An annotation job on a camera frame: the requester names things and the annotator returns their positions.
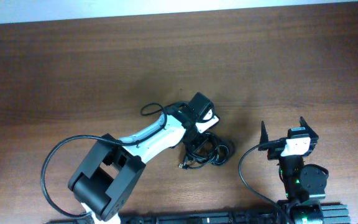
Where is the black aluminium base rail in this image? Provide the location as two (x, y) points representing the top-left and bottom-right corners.
(51, 204), (351, 224)

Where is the black camera cable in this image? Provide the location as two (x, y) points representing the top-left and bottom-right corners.
(238, 141), (291, 224)
(40, 102), (169, 218)

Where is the black thin usb cable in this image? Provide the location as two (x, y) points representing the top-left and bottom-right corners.
(178, 146), (229, 170)

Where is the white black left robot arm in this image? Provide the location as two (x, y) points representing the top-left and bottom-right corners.
(68, 102), (219, 223)

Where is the black right camera cable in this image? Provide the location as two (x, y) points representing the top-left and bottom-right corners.
(238, 141), (291, 224)

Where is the black left camera cable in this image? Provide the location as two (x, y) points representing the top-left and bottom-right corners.
(40, 102), (169, 218)

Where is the black thick cable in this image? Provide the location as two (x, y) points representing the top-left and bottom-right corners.
(178, 132), (236, 170)

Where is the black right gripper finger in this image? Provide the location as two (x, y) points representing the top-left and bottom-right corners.
(260, 121), (269, 144)
(300, 116), (318, 139)

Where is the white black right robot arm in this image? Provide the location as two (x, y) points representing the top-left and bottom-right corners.
(258, 118), (329, 223)

